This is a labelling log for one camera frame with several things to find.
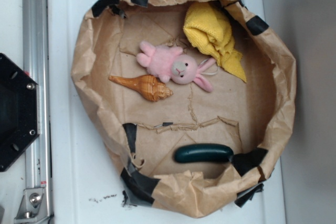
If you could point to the yellow cloth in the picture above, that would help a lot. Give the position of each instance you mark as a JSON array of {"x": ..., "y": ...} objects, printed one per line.
[{"x": 209, "y": 30}]

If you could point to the orange spiral seashell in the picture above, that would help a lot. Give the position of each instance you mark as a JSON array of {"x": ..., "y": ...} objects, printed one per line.
[{"x": 146, "y": 85}]

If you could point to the brown paper bag container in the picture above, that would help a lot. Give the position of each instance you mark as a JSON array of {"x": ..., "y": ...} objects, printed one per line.
[{"x": 253, "y": 118}]

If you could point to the pink plush bunny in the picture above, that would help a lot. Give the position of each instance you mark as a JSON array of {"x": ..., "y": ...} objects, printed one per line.
[{"x": 171, "y": 63}]

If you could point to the dark green toy cucumber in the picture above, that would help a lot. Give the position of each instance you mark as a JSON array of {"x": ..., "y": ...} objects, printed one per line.
[{"x": 203, "y": 153}]

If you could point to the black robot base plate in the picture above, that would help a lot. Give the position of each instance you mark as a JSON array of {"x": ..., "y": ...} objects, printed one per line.
[{"x": 19, "y": 116}]

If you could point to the metal corner bracket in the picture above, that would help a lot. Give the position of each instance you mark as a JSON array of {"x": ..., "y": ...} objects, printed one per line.
[{"x": 33, "y": 206}]

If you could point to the aluminium extrusion rail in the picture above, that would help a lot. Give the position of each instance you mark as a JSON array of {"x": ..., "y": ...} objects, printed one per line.
[{"x": 35, "y": 59}]

